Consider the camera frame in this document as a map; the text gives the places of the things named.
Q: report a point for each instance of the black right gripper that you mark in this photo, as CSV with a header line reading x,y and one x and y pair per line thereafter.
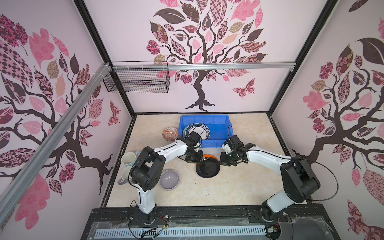
x,y
222,160

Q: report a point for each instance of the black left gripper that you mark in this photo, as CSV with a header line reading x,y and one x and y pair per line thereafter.
x,y
197,160

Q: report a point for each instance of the black plate orange underside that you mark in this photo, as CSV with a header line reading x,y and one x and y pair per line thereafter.
x,y
208,167

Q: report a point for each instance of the white plate green rim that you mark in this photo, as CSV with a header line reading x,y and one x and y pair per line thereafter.
x,y
200,128

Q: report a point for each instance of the blue plastic bin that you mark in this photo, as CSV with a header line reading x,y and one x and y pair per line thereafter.
x,y
219,125

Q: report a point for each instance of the red patterned bowl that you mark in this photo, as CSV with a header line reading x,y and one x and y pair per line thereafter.
x,y
170,134

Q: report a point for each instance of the lavender grey bowl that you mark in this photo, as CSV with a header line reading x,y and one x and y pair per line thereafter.
x,y
169,179

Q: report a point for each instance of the cream mug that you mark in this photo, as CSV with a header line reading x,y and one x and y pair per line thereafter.
x,y
129,158

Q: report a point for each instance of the lavender grey mug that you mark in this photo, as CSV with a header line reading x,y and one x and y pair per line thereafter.
x,y
125,176

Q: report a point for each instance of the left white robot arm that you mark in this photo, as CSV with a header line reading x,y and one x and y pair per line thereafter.
x,y
147,169

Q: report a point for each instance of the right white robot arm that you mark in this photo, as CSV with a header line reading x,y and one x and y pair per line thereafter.
x,y
299,180

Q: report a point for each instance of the white vented cable duct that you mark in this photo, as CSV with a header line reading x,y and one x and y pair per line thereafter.
x,y
179,233

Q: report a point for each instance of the black wire basket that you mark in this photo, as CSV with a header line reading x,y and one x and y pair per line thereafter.
x,y
138,77

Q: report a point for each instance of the aluminium rail back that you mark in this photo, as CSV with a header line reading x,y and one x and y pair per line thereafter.
x,y
225,66

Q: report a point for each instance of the aluminium rail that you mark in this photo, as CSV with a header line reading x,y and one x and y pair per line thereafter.
x,y
225,66
23,180

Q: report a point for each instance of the aluminium rail left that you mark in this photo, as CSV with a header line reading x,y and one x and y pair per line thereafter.
x,y
23,180

